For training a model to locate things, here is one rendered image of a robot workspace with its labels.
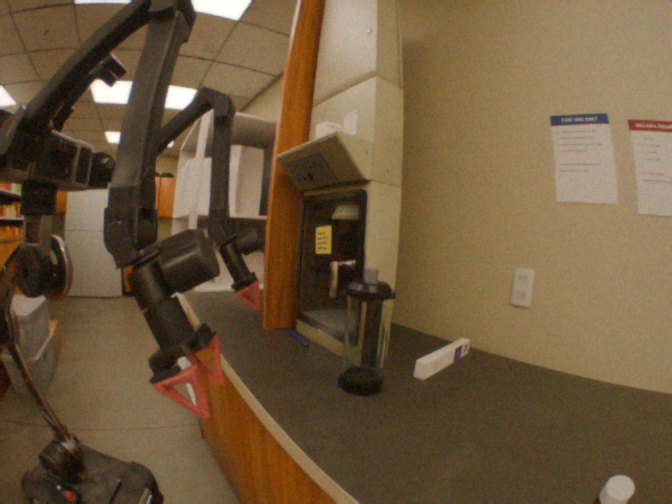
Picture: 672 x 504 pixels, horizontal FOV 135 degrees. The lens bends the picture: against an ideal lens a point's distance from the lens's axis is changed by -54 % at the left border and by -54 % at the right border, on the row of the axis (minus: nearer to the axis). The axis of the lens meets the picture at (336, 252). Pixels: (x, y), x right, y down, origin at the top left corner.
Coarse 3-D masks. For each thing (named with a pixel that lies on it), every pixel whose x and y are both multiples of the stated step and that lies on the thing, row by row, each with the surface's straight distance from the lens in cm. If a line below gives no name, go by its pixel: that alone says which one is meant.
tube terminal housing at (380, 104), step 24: (336, 96) 96; (360, 96) 86; (384, 96) 84; (312, 120) 104; (336, 120) 92; (360, 120) 83; (384, 120) 81; (384, 144) 79; (384, 168) 77; (312, 192) 95; (384, 192) 76; (384, 216) 76; (384, 240) 76; (384, 264) 77; (312, 336) 95
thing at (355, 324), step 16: (352, 304) 60; (368, 304) 58; (384, 304) 59; (352, 320) 60; (368, 320) 59; (384, 320) 61; (352, 336) 61; (368, 336) 60; (384, 336) 62; (352, 352) 62; (368, 352) 61; (384, 352) 64; (352, 368) 63; (368, 368) 63
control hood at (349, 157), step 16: (304, 144) 80; (320, 144) 75; (336, 144) 71; (352, 144) 71; (368, 144) 75; (288, 160) 91; (336, 160) 75; (352, 160) 71; (368, 160) 74; (336, 176) 79; (352, 176) 74; (368, 176) 73
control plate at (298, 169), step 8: (304, 160) 84; (312, 160) 81; (320, 160) 79; (288, 168) 93; (296, 168) 90; (304, 168) 87; (312, 168) 84; (320, 168) 81; (328, 168) 79; (296, 176) 93; (304, 176) 89; (312, 176) 86; (320, 176) 83; (328, 176) 81; (304, 184) 92
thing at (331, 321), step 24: (336, 192) 82; (360, 192) 74; (312, 216) 91; (336, 216) 81; (360, 216) 73; (312, 240) 90; (336, 240) 80; (360, 240) 72; (312, 264) 90; (360, 264) 72; (312, 288) 90; (312, 312) 91; (336, 312) 81; (336, 336) 82
